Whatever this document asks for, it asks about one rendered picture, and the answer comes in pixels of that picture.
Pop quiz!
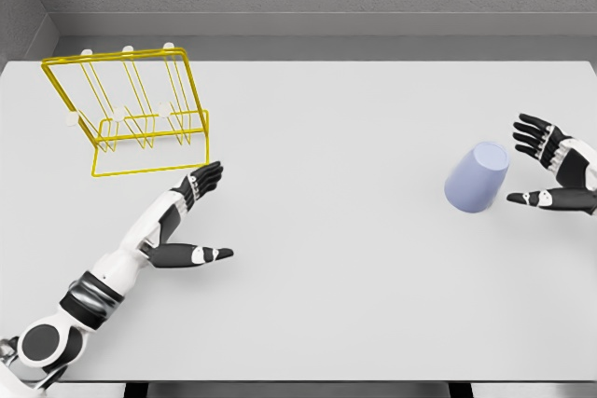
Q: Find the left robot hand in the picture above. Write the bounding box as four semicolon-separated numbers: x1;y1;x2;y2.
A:
119;160;235;270

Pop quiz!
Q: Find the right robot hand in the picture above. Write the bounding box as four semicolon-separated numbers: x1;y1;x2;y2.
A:
506;113;597;217

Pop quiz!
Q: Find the lavender plastic cup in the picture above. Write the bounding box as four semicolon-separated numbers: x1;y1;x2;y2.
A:
443;141;511;215

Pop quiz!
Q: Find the yellow wire cup holder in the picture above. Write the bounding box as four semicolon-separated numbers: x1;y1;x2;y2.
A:
40;42;212;179

